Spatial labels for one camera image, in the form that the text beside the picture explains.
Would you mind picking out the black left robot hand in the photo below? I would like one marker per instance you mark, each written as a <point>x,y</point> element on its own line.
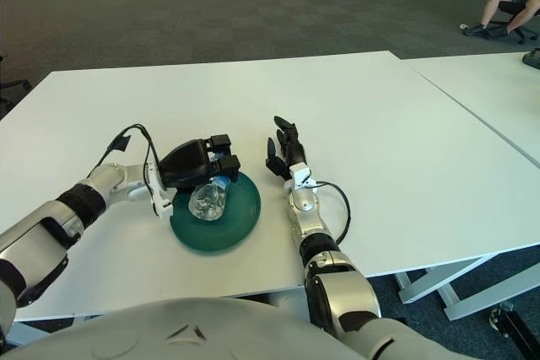
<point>185,164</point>

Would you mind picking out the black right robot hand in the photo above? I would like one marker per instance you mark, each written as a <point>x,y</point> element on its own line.
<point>291,153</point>

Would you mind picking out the clear plastic water bottle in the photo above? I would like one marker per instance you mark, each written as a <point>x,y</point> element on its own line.
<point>206,204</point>

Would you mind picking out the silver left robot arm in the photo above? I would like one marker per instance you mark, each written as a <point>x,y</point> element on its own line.
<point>38,242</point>

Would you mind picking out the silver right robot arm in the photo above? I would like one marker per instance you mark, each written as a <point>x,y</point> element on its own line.
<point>306,204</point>

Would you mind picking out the green round plate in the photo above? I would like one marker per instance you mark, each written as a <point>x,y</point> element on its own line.
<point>240,216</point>

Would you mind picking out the grey robot torso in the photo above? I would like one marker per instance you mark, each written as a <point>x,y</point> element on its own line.
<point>211,334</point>

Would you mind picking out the black office chair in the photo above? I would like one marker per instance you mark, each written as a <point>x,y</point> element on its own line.
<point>17,84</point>

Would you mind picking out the black bag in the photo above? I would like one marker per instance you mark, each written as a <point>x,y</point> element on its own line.
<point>532,60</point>

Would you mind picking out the black swivel chair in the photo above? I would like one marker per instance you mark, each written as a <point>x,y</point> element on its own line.
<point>510,6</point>

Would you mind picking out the black wheeled stand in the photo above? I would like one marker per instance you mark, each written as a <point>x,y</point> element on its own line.
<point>512,326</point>

